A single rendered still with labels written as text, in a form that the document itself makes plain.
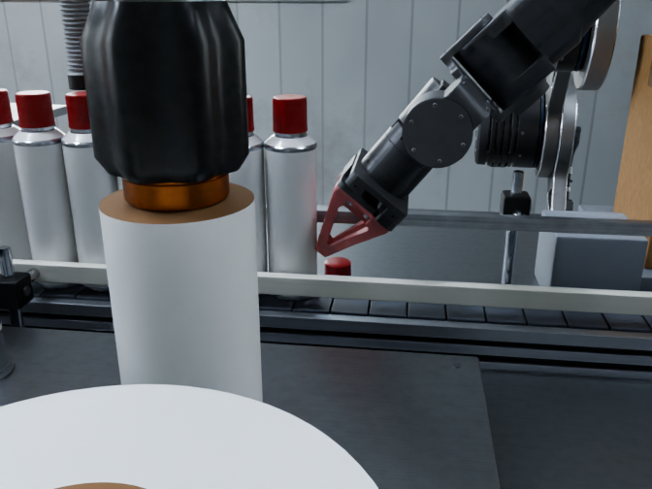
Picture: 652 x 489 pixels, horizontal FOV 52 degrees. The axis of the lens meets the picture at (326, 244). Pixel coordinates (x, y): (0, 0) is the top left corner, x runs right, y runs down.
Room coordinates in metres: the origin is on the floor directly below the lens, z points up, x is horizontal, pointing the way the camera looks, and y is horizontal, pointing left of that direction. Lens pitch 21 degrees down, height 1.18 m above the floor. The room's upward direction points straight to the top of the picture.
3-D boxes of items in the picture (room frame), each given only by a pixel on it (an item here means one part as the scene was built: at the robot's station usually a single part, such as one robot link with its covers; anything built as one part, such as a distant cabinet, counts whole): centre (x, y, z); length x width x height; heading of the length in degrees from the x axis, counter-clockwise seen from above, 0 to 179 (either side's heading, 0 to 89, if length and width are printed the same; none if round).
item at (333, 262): (0.77, -0.01, 0.85); 0.03 x 0.03 x 0.03
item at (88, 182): (0.67, 0.24, 0.98); 0.05 x 0.05 x 0.20
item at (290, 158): (0.65, 0.03, 0.98); 0.05 x 0.05 x 0.20
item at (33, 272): (0.61, 0.31, 0.89); 0.06 x 0.03 x 0.12; 173
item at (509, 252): (0.69, -0.21, 0.91); 0.07 x 0.03 x 0.17; 173
